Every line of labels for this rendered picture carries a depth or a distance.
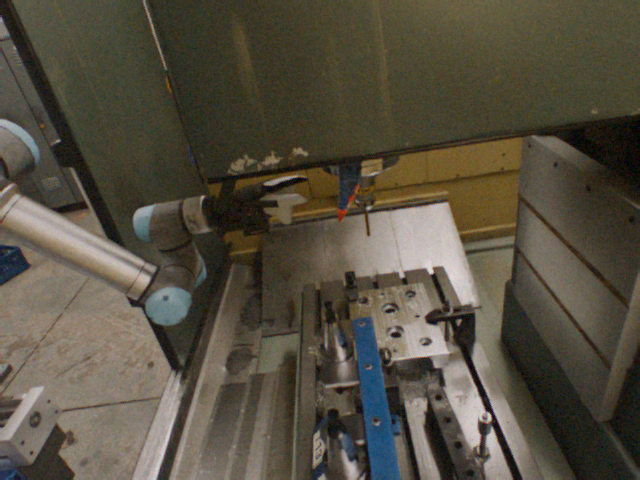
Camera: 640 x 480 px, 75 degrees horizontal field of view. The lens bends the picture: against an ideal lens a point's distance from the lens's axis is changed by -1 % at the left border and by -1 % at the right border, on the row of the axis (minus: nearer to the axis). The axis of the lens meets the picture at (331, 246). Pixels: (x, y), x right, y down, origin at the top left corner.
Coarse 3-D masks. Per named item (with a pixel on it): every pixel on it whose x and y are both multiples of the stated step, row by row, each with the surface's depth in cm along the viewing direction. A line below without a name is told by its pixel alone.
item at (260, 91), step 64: (192, 0) 40; (256, 0) 40; (320, 0) 40; (384, 0) 40; (448, 0) 40; (512, 0) 41; (576, 0) 41; (192, 64) 43; (256, 64) 43; (320, 64) 43; (384, 64) 43; (448, 64) 43; (512, 64) 44; (576, 64) 44; (192, 128) 46; (256, 128) 46; (320, 128) 46; (384, 128) 47; (448, 128) 47; (512, 128) 47; (576, 128) 48
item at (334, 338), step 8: (336, 320) 73; (328, 328) 73; (336, 328) 73; (328, 336) 74; (336, 336) 74; (344, 336) 76; (328, 344) 75; (336, 344) 75; (344, 344) 76; (328, 352) 76; (336, 352) 75; (344, 352) 76
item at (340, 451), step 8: (344, 424) 56; (328, 432) 55; (344, 432) 55; (328, 440) 55; (336, 440) 54; (344, 440) 55; (328, 448) 56; (336, 448) 55; (344, 448) 55; (352, 448) 56; (328, 456) 57; (336, 456) 55; (344, 456) 55; (352, 456) 56; (328, 464) 58; (336, 464) 56; (344, 464) 56; (352, 464) 57; (336, 472) 57; (344, 472) 56
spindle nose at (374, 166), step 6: (396, 156) 78; (366, 162) 74; (372, 162) 75; (378, 162) 75; (384, 162) 76; (390, 162) 77; (396, 162) 78; (324, 168) 79; (330, 168) 78; (336, 168) 77; (366, 168) 75; (372, 168) 75; (378, 168) 76; (384, 168) 76; (336, 174) 77; (366, 174) 76
